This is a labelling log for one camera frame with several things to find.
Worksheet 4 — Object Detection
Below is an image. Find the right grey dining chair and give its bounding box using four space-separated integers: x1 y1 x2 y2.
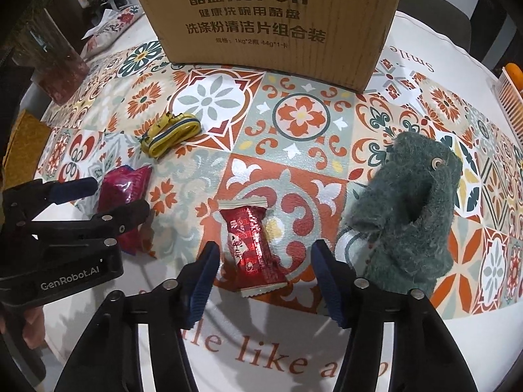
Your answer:
397 0 472 51

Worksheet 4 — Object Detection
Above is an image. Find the magenta snack packet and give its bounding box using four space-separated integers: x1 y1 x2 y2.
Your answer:
97 165 152 255

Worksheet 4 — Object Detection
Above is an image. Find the red candy packet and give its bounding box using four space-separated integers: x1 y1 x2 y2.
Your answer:
218 196 287 297

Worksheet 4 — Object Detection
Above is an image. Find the woven yellow placemat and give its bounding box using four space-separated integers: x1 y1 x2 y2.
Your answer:
2 110 51 189

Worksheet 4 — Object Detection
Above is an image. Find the glass vase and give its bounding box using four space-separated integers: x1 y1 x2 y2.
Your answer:
14 9 90 105

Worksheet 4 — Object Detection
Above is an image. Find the white fruit basket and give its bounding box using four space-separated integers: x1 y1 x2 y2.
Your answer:
495 67 523 146

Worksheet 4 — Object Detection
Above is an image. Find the white shoe rack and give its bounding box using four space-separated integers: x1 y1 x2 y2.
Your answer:
82 0 130 19

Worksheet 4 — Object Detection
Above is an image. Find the brown cardboard box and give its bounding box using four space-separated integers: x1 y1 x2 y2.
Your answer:
139 0 399 92

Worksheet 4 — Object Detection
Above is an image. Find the floral fabric pouch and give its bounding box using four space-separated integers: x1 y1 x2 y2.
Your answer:
80 5 144 60

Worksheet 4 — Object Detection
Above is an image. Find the patterned tablecloth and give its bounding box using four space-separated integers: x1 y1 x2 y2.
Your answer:
36 13 522 391

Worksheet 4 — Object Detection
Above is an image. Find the orange fruit front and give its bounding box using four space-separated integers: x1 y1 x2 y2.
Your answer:
504 63 523 92

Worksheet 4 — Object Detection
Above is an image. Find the person's left hand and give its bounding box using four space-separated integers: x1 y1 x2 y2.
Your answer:
17 306 45 350

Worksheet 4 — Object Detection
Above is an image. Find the yellow minion pouch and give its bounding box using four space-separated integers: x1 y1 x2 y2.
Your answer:
140 112 202 159

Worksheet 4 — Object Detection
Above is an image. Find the green fuzzy glove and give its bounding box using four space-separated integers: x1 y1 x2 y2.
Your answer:
346 132 463 296

